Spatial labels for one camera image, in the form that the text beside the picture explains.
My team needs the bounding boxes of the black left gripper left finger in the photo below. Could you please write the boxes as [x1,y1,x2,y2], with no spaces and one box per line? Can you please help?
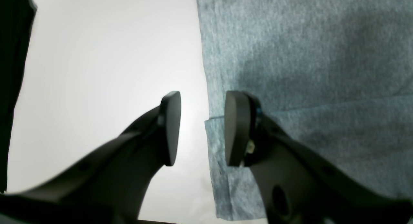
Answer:
[0,91,181,224]

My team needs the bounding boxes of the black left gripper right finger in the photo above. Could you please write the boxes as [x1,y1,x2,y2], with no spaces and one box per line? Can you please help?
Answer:
[224,90,412,224]

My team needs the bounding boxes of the grey T-shirt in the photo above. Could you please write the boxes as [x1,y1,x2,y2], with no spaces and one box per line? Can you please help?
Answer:
[196,0,413,221]

